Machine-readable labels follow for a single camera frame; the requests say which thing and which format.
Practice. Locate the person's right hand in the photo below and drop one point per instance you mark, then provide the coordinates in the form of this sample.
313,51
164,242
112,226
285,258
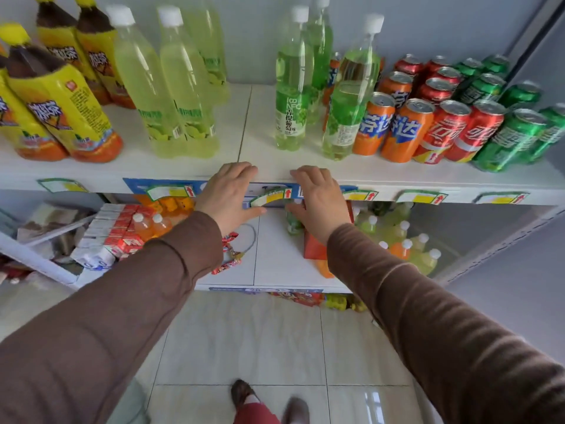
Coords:
322,207

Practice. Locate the person's left hand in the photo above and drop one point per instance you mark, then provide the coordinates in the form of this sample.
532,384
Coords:
225,198

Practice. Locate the person's right little finger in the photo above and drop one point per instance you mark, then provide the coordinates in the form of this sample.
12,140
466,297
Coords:
334,186

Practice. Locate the person's left little finger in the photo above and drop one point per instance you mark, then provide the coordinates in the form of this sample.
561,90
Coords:
213,180

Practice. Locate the person's right thumb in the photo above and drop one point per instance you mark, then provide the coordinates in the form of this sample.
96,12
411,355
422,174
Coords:
296,210

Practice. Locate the person's left middle finger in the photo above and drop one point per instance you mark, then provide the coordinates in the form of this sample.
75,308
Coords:
238,171

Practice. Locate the person's right middle finger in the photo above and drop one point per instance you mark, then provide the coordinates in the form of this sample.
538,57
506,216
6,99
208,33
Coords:
312,175

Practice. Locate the person's left thumb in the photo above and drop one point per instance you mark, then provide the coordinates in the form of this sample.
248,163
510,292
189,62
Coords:
255,212

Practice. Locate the person's left forearm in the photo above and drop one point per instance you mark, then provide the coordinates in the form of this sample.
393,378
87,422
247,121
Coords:
110,313

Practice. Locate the person's right forearm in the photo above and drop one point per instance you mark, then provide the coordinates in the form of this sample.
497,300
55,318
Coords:
441,331

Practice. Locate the small green bottle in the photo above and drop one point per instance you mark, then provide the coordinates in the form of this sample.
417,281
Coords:
293,225

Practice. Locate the white shelf unit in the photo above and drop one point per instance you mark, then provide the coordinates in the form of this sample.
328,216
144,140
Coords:
282,167

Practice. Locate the red box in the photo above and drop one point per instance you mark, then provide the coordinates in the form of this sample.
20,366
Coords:
314,249

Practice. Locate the red candy packets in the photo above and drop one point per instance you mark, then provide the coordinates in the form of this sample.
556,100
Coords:
227,256

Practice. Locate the small orange juice bottle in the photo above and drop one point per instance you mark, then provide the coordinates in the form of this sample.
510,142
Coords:
161,224
141,227

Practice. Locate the orange soda can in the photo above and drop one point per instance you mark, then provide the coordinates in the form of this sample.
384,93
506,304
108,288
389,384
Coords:
373,127
396,86
406,132
332,79

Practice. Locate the green grape drink bottle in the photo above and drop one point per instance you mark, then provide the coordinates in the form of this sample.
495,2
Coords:
321,44
348,105
291,92

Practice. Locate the red snack packets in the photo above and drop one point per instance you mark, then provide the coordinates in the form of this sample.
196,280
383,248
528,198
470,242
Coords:
298,298

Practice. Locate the row of shelf price tags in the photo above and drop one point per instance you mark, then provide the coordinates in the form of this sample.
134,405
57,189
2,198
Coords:
423,198

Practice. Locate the pale yellow drink bottle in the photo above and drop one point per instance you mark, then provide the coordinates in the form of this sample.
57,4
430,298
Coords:
187,92
212,44
145,88

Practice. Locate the group of small pale bottles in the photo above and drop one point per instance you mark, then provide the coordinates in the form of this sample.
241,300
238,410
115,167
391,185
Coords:
408,247

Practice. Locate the yellow snack packet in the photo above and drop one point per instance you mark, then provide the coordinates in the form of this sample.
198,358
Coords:
337,302

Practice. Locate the stack of red white cartons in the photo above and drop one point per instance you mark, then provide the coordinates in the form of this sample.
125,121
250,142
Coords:
108,236

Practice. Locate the group of red soda cans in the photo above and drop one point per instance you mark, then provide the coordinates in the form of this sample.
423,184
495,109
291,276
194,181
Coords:
441,132

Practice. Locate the yellow iced tea bottle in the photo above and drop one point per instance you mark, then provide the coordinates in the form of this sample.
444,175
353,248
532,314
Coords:
62,39
17,123
66,110
103,52

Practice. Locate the pile of cardboard and paper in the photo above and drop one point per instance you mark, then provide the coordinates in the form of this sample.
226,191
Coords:
48,229

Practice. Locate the group of green soda cans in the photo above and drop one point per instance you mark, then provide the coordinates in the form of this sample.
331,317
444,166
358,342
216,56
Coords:
507,141

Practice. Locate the person's left shoe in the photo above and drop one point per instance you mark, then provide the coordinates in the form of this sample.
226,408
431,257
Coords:
242,392

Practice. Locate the person's shoe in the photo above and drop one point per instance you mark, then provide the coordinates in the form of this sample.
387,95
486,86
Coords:
242,392
296,410

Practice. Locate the person's right shoe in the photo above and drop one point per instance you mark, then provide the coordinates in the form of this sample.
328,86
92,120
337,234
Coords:
296,410

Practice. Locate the person's red trousers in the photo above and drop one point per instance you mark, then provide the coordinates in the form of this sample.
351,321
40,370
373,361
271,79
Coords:
256,415

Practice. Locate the white rail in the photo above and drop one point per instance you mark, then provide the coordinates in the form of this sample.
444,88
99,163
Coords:
39,260

